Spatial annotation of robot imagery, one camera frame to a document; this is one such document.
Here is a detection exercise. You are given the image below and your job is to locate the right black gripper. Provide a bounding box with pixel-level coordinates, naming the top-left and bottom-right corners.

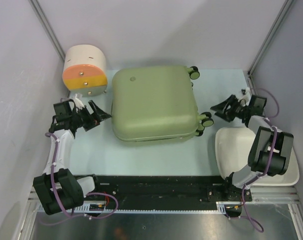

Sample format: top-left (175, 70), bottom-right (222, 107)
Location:
top-left (210, 94), bottom-right (250, 122)

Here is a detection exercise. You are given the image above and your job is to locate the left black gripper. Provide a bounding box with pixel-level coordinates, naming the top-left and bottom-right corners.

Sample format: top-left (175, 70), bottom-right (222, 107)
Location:
top-left (70, 100), bottom-right (111, 132)

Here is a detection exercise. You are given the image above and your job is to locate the green hard shell suitcase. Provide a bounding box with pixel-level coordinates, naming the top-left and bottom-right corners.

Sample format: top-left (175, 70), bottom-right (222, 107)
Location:
top-left (111, 65), bottom-right (214, 143)

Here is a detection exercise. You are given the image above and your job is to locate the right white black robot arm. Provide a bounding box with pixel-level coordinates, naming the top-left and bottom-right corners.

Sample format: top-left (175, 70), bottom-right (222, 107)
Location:
top-left (210, 94), bottom-right (294, 202)

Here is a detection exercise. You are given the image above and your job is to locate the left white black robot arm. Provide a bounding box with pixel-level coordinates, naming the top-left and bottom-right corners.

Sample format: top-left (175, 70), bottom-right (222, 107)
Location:
top-left (33, 97), bottom-right (112, 215)

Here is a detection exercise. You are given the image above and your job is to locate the light blue table mat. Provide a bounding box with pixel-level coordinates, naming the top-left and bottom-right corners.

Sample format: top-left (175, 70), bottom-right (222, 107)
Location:
top-left (67, 69), bottom-right (247, 176)

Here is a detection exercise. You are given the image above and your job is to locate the white plastic tray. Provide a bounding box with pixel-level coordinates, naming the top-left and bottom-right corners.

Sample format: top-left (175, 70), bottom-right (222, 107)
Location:
top-left (215, 127), bottom-right (300, 187)

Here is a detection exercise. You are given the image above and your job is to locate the round cream drawer cabinet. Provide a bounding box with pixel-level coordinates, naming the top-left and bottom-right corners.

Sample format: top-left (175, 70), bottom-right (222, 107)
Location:
top-left (62, 44), bottom-right (108, 97)

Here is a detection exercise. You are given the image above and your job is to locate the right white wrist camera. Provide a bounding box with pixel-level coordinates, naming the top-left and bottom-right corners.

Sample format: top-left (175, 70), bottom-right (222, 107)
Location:
top-left (238, 87), bottom-right (251, 105)

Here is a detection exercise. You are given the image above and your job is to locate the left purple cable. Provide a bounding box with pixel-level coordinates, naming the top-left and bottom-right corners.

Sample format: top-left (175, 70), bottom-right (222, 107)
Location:
top-left (38, 97), bottom-right (119, 226)

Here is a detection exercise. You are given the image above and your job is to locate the purple cable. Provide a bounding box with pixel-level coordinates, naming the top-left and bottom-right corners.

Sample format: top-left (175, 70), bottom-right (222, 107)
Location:
top-left (38, 97), bottom-right (119, 226)
top-left (241, 87), bottom-right (280, 234)

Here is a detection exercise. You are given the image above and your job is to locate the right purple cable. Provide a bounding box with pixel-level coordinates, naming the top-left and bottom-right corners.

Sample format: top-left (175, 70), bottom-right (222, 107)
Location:
top-left (241, 87), bottom-right (280, 234)

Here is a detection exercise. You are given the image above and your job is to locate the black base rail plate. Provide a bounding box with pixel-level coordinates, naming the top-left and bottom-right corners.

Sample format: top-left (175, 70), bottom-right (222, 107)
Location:
top-left (93, 175), bottom-right (253, 212)

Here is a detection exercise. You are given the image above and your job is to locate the grey slotted cable duct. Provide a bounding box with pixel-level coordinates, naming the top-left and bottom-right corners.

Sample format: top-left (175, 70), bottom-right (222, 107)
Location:
top-left (37, 201), bottom-right (227, 215)

